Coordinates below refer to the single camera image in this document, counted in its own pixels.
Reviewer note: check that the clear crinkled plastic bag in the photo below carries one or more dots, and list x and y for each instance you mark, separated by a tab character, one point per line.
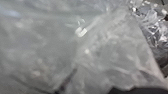
73	46

